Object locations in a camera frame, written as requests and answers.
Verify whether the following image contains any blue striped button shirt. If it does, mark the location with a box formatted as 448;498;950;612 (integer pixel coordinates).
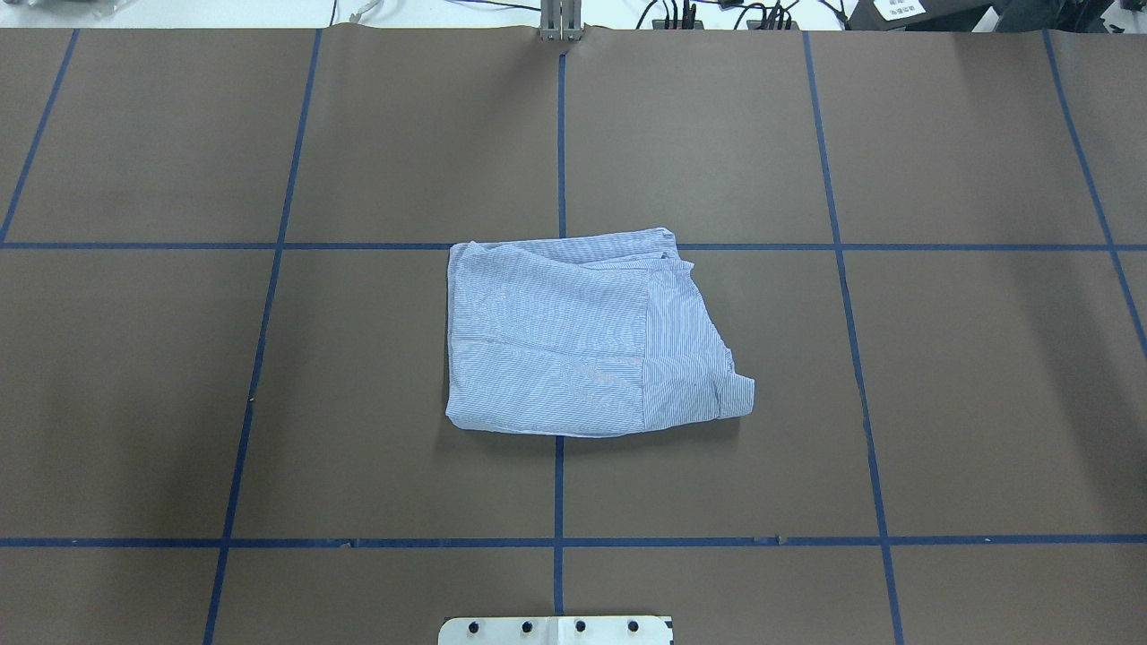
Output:
445;228;756;438

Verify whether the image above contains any aluminium frame post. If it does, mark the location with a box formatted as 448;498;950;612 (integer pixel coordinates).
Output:
539;0;584;42

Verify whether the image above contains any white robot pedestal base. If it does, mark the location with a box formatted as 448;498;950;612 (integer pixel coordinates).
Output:
437;615;674;644

